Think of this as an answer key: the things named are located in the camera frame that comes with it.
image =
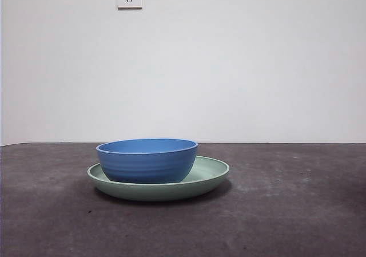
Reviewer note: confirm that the green plate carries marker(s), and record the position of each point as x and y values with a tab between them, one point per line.
160	192

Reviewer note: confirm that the blue bowl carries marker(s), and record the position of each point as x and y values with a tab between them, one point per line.
143	165

